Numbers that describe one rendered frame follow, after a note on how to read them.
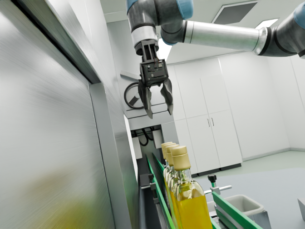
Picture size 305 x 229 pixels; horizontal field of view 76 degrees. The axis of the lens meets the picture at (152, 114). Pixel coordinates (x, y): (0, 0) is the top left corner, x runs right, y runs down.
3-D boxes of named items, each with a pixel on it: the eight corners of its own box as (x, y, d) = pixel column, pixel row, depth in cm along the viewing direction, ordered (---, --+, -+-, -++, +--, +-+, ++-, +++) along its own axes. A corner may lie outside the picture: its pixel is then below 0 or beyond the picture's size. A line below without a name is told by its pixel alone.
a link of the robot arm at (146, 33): (131, 41, 62) (156, 36, 63) (134, 54, 62) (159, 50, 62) (130, 28, 54) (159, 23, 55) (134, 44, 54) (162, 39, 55)
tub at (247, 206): (199, 224, 87) (195, 205, 88) (247, 212, 89) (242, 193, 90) (215, 247, 70) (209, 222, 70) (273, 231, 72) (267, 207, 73)
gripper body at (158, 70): (142, 84, 52) (133, 41, 53) (142, 91, 60) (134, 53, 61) (170, 78, 53) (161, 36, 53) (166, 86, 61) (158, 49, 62)
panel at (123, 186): (133, 170, 125) (123, 118, 128) (138, 169, 125) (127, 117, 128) (122, 265, 36) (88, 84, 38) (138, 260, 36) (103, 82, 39)
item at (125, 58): (130, 131, 221) (115, 56, 228) (163, 125, 225) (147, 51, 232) (127, 131, 152) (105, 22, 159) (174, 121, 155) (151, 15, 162)
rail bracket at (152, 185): (145, 204, 92) (139, 175, 93) (159, 201, 92) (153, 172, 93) (145, 207, 88) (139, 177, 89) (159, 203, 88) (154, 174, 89)
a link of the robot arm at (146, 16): (150, -15, 55) (120, -8, 56) (158, 22, 54) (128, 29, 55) (151, 3, 63) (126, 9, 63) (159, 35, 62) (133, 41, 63)
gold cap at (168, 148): (167, 164, 48) (164, 146, 48) (181, 161, 48) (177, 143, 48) (170, 166, 44) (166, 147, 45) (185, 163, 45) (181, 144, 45)
